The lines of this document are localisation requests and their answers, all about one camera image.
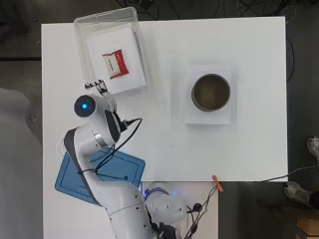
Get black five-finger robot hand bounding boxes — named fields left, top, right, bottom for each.
left=83, top=78, right=113, bottom=97

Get red and white packet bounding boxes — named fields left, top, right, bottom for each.
left=102, top=48, right=131, bottom=80

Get blue plastic box lid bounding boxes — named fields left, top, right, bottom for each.
left=54, top=148, right=147, bottom=206

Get clear plastic box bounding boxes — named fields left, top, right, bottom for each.
left=73, top=6, right=150, bottom=98

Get white flat stand box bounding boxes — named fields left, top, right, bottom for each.
left=183, top=64, right=233, bottom=126

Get orange clip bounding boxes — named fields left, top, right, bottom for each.
left=211, top=174, right=224, bottom=193

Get person's shoe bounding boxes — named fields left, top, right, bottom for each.
left=306, top=135, right=319, bottom=161
left=283, top=180, right=315, bottom=207

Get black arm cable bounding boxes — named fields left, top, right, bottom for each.
left=77, top=117, right=145, bottom=182

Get thin dark wires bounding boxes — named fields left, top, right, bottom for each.
left=183, top=185, right=219, bottom=239

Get thin black cable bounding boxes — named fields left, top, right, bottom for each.
left=285, top=35, right=296, bottom=83

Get grey cable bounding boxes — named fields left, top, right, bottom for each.
left=258, top=164, right=319, bottom=184

